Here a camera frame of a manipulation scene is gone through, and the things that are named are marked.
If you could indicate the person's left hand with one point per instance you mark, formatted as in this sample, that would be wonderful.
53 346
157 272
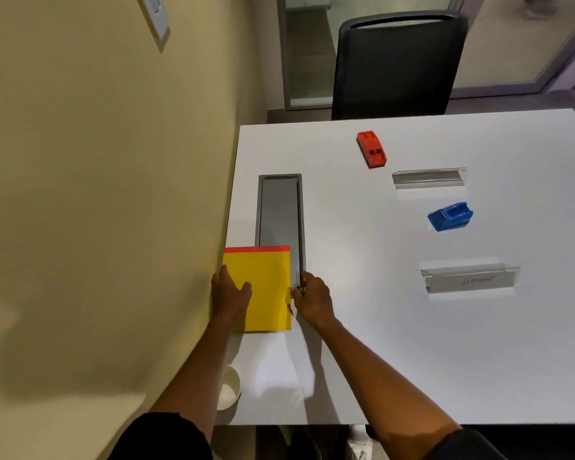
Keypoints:
230 304

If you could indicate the person's right hand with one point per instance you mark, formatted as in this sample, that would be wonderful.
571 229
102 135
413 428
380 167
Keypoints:
316 304

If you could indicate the yellow notepad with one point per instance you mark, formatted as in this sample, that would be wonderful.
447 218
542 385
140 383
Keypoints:
268 282

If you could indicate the white paper cup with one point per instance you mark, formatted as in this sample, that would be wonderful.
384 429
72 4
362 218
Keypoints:
231 390

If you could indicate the blue tape dispenser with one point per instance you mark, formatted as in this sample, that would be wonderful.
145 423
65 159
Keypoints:
449 217

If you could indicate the red stapler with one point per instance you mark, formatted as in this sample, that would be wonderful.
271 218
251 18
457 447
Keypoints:
372 149

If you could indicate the person's left forearm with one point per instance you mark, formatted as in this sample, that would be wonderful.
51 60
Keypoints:
196 378

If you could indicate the person's right forearm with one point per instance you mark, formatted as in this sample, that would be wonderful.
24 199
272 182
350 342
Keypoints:
388 383

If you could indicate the person's white shoe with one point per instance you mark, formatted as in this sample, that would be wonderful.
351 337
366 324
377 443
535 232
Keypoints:
361 445

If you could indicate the person's black left sleeve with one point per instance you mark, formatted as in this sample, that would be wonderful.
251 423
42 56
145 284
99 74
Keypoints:
158 440

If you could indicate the person's black sleeve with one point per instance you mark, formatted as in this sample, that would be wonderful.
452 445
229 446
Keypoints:
158 440
469 447

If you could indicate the person's black right sleeve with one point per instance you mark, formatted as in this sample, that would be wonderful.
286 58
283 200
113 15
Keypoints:
469 447

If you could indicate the clear acrylic name sign holder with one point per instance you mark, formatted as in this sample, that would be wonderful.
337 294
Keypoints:
474 281
426 179

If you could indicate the black mesh office chair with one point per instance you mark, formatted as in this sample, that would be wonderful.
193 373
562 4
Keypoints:
397 71

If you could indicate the white wall switch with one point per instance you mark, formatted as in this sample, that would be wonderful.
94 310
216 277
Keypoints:
155 16

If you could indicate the glass partition with grey frame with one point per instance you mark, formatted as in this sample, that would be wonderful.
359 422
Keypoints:
498 47

